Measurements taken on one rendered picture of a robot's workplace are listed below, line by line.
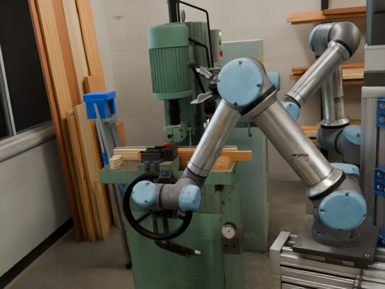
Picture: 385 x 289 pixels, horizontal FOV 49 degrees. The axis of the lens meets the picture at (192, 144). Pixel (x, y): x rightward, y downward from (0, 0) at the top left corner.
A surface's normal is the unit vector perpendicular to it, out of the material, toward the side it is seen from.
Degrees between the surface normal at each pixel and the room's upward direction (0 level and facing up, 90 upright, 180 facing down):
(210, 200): 90
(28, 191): 90
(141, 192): 60
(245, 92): 84
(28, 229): 90
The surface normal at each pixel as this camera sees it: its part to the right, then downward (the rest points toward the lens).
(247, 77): -0.36, 0.16
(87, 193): 0.96, -0.05
